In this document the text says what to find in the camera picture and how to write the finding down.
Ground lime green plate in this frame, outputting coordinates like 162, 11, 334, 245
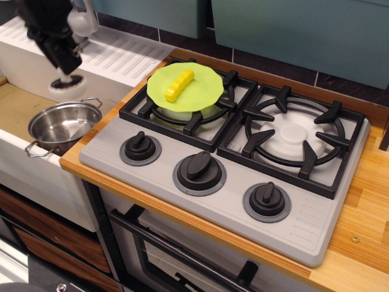
146, 62, 224, 113

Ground grey toy faucet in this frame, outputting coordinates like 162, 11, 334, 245
67, 0, 98, 47

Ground black stove knob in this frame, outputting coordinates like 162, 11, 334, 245
243, 182, 292, 223
119, 131, 162, 167
173, 151, 227, 196

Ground white toy sink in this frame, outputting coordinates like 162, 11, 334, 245
1, 17, 173, 232

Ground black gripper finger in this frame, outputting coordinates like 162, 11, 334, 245
38, 39, 66, 70
59, 43, 82, 75

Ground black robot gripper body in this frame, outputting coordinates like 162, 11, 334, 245
18, 0, 81, 55

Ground white right burner disc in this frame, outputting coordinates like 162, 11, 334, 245
258, 104, 337, 161

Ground grey toy stove top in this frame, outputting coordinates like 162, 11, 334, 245
79, 111, 352, 266

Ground toy oven door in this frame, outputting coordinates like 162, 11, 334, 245
109, 205, 311, 291

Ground stainless steel pot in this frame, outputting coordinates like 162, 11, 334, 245
25, 97, 103, 158

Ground black left stove knob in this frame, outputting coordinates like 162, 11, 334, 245
119, 131, 162, 167

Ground black right burner grate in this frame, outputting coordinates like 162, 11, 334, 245
218, 85, 370, 199

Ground black right stove knob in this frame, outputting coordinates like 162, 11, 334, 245
243, 182, 292, 223

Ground black middle stove knob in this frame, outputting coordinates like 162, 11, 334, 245
173, 151, 227, 196

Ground white toy mushroom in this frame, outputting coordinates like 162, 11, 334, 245
48, 70, 88, 100

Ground black burner grate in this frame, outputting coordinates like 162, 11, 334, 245
119, 58, 258, 152
218, 85, 370, 199

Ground wooden drawer fronts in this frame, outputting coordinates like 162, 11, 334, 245
1, 186, 120, 291

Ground black left burner grate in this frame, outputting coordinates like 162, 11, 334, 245
119, 58, 258, 152

